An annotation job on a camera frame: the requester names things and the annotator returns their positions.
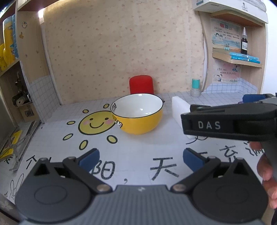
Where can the white flat box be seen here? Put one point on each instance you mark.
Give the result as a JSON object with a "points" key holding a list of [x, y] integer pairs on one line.
{"points": [[233, 8]]}

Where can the yellow hand tool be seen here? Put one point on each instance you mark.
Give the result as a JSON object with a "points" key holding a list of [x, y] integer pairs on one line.
{"points": [[13, 138]]}

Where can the dark dropper bottle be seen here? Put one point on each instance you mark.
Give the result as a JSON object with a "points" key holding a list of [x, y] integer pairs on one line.
{"points": [[244, 45]]}

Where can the wooden wall shelf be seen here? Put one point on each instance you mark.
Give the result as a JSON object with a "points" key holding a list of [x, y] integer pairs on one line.
{"points": [[238, 61]]}

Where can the wooden cabinet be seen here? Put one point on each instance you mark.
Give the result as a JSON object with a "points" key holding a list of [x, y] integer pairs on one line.
{"points": [[10, 86]]}

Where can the blue spine book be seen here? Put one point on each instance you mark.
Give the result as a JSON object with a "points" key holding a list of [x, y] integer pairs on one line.
{"points": [[244, 59], [242, 55]]}

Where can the metal hardware pile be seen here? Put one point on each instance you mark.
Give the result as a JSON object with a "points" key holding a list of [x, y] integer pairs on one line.
{"points": [[20, 96]]}

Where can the small cartoon wall poster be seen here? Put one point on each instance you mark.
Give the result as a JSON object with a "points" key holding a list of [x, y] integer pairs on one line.
{"points": [[227, 72]]}

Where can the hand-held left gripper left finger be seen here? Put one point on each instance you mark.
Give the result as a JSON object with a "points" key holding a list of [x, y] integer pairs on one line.
{"points": [[89, 159]]}

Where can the metal ruler frame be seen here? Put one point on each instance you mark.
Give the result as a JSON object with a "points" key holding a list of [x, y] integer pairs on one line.
{"points": [[26, 142]]}

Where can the green binder clip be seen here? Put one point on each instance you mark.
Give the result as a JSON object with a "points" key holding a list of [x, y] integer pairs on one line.
{"points": [[227, 47]]}

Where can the white sponge block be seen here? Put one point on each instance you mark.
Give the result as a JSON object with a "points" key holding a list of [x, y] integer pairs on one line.
{"points": [[178, 106]]}

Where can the teal capped small bottle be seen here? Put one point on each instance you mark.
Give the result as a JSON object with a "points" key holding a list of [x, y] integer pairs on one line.
{"points": [[195, 86]]}

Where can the yellow ceramic bowl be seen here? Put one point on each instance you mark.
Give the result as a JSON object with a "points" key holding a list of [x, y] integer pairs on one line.
{"points": [[138, 123]]}

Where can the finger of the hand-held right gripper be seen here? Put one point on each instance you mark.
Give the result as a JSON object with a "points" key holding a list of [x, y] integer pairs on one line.
{"points": [[251, 98]]}

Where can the person's right hand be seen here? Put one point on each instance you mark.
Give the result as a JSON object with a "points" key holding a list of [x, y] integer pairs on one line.
{"points": [[265, 166]]}

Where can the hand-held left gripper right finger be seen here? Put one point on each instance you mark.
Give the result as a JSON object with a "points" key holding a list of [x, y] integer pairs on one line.
{"points": [[191, 160]]}

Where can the cardboard box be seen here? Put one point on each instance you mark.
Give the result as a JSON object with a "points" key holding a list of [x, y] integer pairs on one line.
{"points": [[28, 111]]}

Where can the blue and yellow canister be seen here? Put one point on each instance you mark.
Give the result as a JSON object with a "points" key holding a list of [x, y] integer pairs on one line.
{"points": [[9, 36]]}

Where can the red round speaker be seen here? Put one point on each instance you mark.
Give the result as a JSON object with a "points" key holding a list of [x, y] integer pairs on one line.
{"points": [[141, 84]]}

